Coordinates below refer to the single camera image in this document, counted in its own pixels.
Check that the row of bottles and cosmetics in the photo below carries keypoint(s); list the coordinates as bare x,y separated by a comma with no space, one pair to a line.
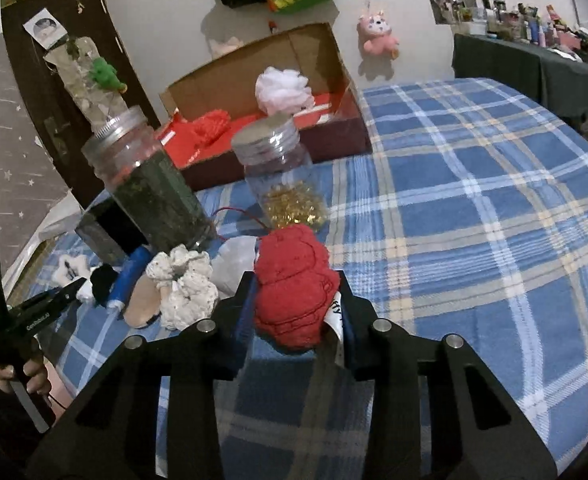
529,22

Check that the table with dark cloth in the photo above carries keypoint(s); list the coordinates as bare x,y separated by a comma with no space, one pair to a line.
509,62

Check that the glass jar with dark contents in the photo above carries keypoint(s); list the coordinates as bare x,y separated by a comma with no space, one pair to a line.
158,195

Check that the small photo poster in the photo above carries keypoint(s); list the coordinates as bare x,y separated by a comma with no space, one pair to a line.
44,25

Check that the person's left hand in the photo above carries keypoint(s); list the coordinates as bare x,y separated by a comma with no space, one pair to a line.
36,380

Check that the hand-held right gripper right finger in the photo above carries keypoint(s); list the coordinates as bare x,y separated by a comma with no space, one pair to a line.
357,351

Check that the white speckled scrunchie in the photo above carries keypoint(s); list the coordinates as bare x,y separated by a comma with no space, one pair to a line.
186,285

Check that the black pompom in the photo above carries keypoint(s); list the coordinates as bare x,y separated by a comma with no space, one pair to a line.
104,282

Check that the white mesh bath pouf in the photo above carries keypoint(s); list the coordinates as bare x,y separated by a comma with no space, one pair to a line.
281,90

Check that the black box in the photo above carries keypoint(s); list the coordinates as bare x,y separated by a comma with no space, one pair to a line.
106,232

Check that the red mesh bath pouf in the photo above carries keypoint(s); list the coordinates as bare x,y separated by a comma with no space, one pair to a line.
208,127

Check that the beige soft puff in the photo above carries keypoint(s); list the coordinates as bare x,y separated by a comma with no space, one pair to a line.
141,305

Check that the pink plush with spotted face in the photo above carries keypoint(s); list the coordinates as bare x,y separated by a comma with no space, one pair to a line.
376,32

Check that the red plush toy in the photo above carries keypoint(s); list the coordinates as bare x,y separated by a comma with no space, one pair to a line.
294,285

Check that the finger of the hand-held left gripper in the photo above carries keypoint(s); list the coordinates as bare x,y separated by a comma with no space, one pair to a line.
66,294

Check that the blue plaid blanket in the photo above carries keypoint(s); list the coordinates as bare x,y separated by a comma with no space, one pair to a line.
474,210

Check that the hanging plastic bags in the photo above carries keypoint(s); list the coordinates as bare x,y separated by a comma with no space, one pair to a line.
86,100

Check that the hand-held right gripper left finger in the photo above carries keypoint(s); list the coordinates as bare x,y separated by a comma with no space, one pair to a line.
244,321

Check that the brown door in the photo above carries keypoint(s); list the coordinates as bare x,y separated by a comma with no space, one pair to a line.
28,90

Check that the clear jar with gold beads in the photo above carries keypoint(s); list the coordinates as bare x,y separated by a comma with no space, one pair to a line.
289,180

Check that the green plush toy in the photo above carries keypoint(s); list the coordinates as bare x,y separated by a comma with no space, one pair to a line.
104,74

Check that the cardboard box with red lining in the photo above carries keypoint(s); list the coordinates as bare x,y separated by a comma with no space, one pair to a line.
284,50

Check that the blue sponge roll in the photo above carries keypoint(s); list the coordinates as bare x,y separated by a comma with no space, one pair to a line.
128,280

